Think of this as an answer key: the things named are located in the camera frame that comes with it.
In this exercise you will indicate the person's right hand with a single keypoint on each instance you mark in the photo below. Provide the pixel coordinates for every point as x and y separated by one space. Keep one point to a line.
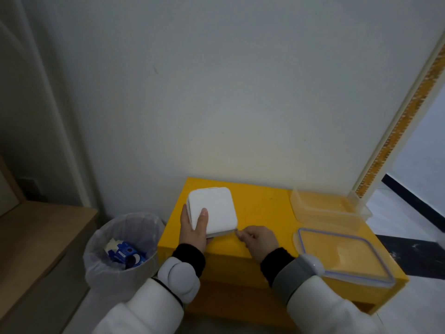
261 241

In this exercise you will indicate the person's left hand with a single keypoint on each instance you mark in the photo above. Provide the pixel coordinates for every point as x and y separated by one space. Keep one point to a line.
194 236

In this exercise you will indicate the person's right fingers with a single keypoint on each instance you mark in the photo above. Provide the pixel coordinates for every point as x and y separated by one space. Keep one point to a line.
246 234

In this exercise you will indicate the person's left thumb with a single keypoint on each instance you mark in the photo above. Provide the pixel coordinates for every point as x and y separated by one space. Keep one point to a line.
203 220

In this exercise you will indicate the white square box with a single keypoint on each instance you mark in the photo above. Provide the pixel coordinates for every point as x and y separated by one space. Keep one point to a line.
217 208

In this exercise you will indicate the person's left forearm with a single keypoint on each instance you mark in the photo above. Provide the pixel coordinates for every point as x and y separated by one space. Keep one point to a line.
167 292

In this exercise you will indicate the person's right forearm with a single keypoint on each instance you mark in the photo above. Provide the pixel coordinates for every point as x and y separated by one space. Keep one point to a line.
313 295

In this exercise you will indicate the yellow low table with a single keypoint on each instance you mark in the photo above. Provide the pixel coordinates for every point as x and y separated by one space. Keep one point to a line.
267 212

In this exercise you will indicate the blue and white snack wrapper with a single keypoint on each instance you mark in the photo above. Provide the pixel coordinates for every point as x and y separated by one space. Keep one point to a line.
127 255

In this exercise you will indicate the clear plastic food container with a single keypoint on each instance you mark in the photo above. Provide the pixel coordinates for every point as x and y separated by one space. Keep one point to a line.
326 206

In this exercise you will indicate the crumpled white paper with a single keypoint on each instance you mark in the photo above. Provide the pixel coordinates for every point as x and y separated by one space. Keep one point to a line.
112 245

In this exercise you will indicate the clear lid with blue seal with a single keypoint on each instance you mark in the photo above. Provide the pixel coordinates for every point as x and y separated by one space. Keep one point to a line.
344 255

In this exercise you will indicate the trash bin with white liner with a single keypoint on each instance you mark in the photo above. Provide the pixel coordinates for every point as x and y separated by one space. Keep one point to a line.
104 274

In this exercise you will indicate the light wooden cabinet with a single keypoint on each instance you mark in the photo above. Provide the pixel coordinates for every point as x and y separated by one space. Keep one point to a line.
38 246

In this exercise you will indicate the white honeycomb core panel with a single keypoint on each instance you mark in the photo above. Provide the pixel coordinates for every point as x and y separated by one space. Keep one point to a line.
406 118

